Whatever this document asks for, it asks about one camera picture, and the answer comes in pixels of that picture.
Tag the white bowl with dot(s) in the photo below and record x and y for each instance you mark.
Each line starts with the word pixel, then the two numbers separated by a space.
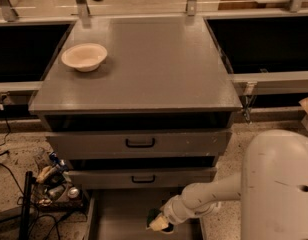
pixel 84 57

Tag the grey top drawer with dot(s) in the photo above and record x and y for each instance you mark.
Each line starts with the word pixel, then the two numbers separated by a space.
pixel 111 145

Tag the metal railing frame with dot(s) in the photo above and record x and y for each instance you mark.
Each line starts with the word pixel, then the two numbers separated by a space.
pixel 264 51

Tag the grey drawer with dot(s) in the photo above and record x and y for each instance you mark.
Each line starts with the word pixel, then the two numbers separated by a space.
pixel 121 214
pixel 111 145
pixel 121 179

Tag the black stand post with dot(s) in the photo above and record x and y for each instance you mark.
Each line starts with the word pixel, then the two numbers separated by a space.
pixel 26 204

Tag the grey middle drawer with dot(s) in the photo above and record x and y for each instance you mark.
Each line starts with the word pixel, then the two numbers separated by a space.
pixel 121 179

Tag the silver can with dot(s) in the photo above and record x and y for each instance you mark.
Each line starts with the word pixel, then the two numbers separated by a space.
pixel 73 192

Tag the grey bottom drawer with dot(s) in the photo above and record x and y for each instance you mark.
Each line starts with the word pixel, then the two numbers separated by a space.
pixel 121 214

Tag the black drawer handle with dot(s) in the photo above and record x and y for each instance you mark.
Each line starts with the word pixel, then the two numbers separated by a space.
pixel 145 144
pixel 143 180

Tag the black top drawer handle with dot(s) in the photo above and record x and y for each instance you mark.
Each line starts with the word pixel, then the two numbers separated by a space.
pixel 145 144

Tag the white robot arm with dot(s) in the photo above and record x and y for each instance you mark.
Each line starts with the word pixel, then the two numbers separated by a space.
pixel 272 187

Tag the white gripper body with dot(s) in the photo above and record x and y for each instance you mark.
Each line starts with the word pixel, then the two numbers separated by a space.
pixel 171 210

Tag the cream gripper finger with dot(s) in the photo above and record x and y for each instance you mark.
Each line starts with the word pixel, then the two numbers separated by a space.
pixel 158 223

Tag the green sponge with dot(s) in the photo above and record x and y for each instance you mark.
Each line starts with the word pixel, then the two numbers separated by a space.
pixel 152 214

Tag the black middle drawer handle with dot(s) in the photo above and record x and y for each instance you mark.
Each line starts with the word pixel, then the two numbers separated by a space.
pixel 143 180

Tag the grey drawer cabinet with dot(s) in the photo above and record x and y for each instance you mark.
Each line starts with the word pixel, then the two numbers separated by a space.
pixel 160 74

